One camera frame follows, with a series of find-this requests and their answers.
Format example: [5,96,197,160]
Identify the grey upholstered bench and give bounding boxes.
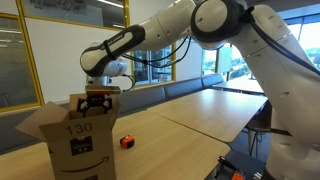
[0,72,225,156]

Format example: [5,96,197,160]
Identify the small orange tape measure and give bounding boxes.
[119,134,136,150]

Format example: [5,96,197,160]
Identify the white standing board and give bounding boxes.
[217,46,233,74]

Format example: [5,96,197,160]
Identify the white framed glass door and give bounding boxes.
[132,49,151,84]
[149,49,165,83]

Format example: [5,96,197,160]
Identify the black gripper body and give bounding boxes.
[85,94,107,105]

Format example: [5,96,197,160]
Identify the brown cardboard carton box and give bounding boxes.
[14,93,122,180]

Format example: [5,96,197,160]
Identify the dark blue platform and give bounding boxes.
[203,149,268,180]

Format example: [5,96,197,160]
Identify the black clamp tool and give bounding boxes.
[214,155,243,180]

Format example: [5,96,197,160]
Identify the brown chair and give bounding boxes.
[245,103,294,158]

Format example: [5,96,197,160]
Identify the tan wrist camera mount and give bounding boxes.
[84,85,122,96]

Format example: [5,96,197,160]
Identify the yellow window frame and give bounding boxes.
[128,32,177,90]
[0,12,45,114]

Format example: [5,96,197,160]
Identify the small orange object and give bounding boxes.
[231,171,246,180]

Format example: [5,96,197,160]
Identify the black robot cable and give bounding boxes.
[120,6,320,93]

